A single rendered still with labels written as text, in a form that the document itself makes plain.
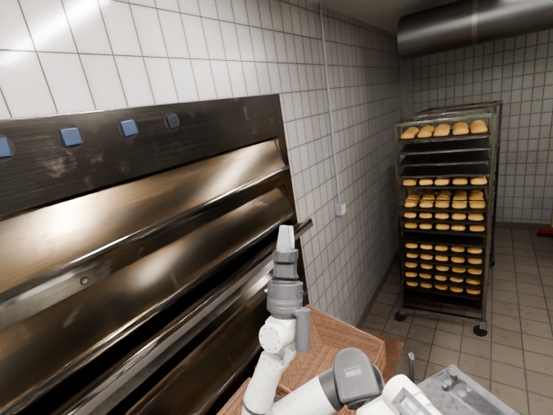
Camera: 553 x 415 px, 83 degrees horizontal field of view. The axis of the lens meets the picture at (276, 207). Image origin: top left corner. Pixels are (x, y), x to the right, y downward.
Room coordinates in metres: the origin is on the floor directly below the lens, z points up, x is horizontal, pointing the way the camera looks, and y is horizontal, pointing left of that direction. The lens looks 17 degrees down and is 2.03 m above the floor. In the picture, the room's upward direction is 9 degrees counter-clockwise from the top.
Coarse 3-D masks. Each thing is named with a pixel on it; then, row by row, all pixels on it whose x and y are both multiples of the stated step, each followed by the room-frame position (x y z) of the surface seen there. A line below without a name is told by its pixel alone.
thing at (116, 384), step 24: (264, 240) 1.50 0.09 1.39; (240, 264) 1.25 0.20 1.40; (264, 264) 1.21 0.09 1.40; (216, 288) 1.07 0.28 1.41; (168, 312) 0.98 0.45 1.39; (144, 336) 0.86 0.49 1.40; (96, 360) 0.80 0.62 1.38; (120, 360) 0.76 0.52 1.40; (144, 360) 0.73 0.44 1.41; (72, 384) 0.71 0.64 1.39; (120, 384) 0.67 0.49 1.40; (48, 408) 0.63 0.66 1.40
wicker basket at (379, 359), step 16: (320, 320) 1.61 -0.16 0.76; (336, 320) 1.54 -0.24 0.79; (320, 336) 1.62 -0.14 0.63; (336, 336) 1.55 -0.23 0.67; (352, 336) 1.48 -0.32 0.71; (368, 336) 1.43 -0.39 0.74; (304, 352) 1.47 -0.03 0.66; (320, 352) 1.53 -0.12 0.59; (336, 352) 1.51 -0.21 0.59; (384, 352) 1.37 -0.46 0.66; (288, 368) 1.35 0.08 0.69; (304, 368) 1.43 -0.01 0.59; (320, 368) 1.41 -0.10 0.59; (288, 384) 1.31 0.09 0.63
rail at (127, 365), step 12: (300, 228) 1.49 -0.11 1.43; (252, 264) 1.16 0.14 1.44; (240, 276) 1.09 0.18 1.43; (228, 288) 1.03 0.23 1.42; (204, 300) 0.95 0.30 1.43; (192, 312) 0.89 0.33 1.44; (180, 324) 0.85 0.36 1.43; (168, 336) 0.81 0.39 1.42; (144, 348) 0.75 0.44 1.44; (132, 360) 0.71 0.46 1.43; (120, 372) 0.68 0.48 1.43; (96, 384) 0.65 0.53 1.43; (108, 384) 0.65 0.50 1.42; (84, 396) 0.61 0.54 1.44; (72, 408) 0.59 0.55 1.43
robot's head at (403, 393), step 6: (402, 390) 0.42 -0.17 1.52; (396, 396) 0.42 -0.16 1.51; (402, 396) 0.41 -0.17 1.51; (408, 396) 0.41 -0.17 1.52; (396, 402) 0.41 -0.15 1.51; (414, 402) 0.40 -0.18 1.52; (402, 408) 0.40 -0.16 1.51; (420, 408) 0.39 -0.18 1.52; (402, 414) 0.39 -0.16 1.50; (408, 414) 0.39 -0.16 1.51; (426, 414) 0.37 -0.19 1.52; (432, 414) 0.37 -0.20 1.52
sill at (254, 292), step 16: (272, 272) 1.53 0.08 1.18; (256, 288) 1.39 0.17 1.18; (240, 304) 1.28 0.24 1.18; (224, 320) 1.17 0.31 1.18; (208, 336) 1.09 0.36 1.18; (176, 352) 1.02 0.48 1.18; (192, 352) 1.01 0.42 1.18; (160, 368) 0.95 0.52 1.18; (176, 368) 0.95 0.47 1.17; (144, 384) 0.89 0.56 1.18; (160, 384) 0.89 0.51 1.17; (128, 400) 0.83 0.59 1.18; (144, 400) 0.83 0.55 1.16
